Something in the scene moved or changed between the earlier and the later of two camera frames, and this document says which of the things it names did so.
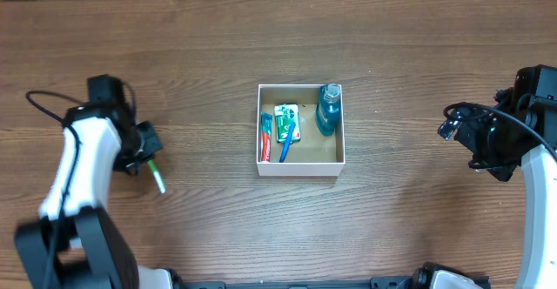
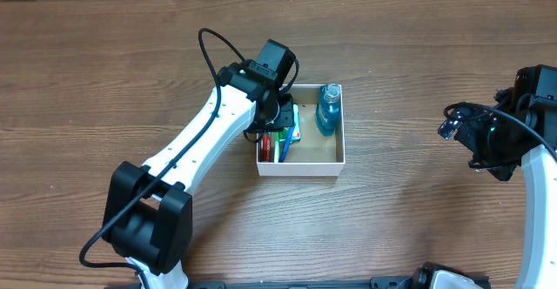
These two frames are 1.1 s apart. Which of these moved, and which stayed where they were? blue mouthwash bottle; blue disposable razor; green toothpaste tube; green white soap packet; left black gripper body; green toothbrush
Moved: green toothbrush; left black gripper body
Stayed: blue mouthwash bottle; green toothpaste tube; blue disposable razor; green white soap packet
